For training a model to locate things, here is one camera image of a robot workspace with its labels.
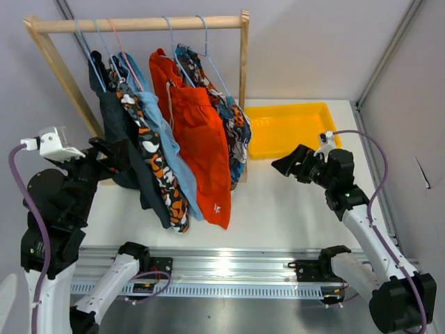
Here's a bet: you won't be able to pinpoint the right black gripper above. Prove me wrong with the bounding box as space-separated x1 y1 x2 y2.
271 144 334 190

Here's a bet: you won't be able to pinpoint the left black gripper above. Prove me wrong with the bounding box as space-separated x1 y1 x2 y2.
51 134 131 222

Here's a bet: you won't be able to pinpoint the dark navy shorts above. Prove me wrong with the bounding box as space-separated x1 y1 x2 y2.
88 50 170 228

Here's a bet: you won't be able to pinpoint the orange black camouflage shorts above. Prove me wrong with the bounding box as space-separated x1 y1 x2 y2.
108 56 190 233

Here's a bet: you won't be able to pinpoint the pink wire hanger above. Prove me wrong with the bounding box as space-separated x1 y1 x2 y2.
106 17 145 92

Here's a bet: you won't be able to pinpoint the light blue shorts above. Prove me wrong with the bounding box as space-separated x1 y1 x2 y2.
116 51 204 221

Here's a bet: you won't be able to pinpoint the bright orange shorts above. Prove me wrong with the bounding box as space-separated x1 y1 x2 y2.
149 48 232 230

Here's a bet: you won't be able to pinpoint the blue wire hanger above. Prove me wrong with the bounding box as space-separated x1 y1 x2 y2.
74 18 106 93
196 15 231 96
92 19 125 84
162 16 195 88

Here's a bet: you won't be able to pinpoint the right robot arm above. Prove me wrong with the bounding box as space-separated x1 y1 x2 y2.
272 145 437 333

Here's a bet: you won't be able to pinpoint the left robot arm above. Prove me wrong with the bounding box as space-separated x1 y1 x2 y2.
8 132 171 333

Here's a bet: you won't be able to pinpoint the blue orange patterned shorts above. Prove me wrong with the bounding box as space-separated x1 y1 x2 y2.
175 44 252 190

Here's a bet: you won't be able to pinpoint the yellow plastic tray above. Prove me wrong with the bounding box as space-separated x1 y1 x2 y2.
245 102 337 160

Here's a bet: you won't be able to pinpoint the wooden clothes rack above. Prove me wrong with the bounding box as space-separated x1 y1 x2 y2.
22 9 251 186

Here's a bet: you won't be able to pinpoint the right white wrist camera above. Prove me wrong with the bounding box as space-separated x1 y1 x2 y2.
314 131 337 160

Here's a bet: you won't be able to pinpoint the aluminium mounting rail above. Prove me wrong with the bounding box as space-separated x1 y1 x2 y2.
69 245 421 300

